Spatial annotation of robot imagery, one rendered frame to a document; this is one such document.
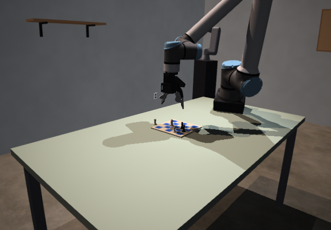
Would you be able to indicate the blue and cream chessboard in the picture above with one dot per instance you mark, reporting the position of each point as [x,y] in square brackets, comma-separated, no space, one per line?
[166,128]

